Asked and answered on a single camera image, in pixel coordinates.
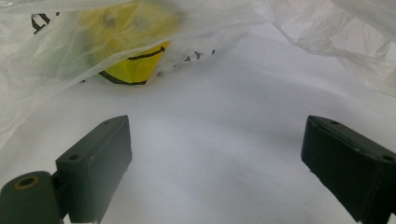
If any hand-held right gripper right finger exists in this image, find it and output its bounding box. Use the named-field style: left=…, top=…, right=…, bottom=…
left=301, top=115, right=396, bottom=224

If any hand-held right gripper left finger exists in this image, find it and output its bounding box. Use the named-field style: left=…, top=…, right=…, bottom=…
left=55, top=115, right=134, bottom=224

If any yellow snack packet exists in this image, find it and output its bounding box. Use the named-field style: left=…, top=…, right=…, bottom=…
left=78, top=0, right=180, bottom=86

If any translucent white plastic bag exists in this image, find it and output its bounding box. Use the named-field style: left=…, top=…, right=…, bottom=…
left=0, top=0, right=396, bottom=148

